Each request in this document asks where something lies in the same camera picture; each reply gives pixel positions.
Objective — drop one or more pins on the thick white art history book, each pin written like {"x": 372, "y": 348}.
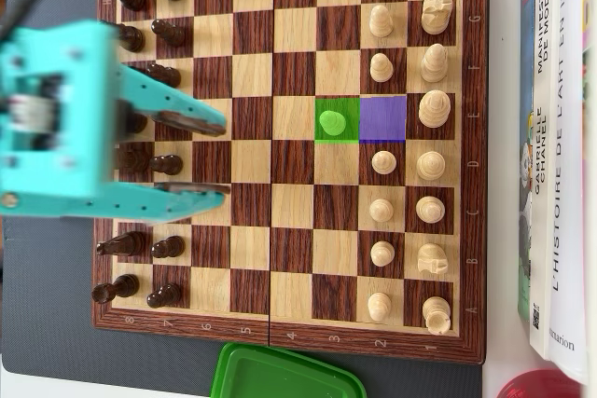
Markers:
{"x": 566, "y": 183}

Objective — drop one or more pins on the white wooden knight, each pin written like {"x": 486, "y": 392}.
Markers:
{"x": 436, "y": 16}
{"x": 432, "y": 259}

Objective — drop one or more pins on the dark grey table mat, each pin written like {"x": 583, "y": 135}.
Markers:
{"x": 46, "y": 277}

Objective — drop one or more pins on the white wooden queen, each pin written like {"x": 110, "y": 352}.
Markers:
{"x": 431, "y": 165}

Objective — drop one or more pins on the white wooden pawn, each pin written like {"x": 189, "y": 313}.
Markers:
{"x": 381, "y": 23}
{"x": 379, "y": 306}
{"x": 384, "y": 162}
{"x": 381, "y": 209}
{"x": 382, "y": 253}
{"x": 332, "y": 124}
{"x": 381, "y": 69}

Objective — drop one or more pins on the white Gabrielle Chanel book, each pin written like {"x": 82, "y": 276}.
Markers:
{"x": 540, "y": 230}

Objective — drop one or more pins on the green plastic lid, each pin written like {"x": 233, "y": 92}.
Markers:
{"x": 280, "y": 374}

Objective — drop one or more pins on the white wooden rook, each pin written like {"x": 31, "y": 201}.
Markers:
{"x": 437, "y": 315}

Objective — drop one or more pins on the white wooden bishop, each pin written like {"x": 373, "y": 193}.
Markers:
{"x": 430, "y": 209}
{"x": 434, "y": 64}

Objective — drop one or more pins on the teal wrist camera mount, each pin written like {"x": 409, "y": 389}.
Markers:
{"x": 88, "y": 104}

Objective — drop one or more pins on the folding wooden chessboard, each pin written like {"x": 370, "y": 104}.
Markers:
{"x": 252, "y": 160}

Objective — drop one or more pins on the white wooden king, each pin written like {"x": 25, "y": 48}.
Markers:
{"x": 434, "y": 109}

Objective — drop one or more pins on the red round object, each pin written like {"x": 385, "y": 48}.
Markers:
{"x": 536, "y": 386}

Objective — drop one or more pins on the dark wooden knight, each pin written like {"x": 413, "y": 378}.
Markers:
{"x": 126, "y": 243}
{"x": 133, "y": 38}

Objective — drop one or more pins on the blue illustrated book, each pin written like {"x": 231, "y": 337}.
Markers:
{"x": 524, "y": 211}

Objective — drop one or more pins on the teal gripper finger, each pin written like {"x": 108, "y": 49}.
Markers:
{"x": 163, "y": 97}
{"x": 140, "y": 207}

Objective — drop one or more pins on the dark wooden king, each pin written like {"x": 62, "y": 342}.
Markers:
{"x": 136, "y": 123}

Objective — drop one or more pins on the dark wooden queen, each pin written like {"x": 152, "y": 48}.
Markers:
{"x": 135, "y": 159}

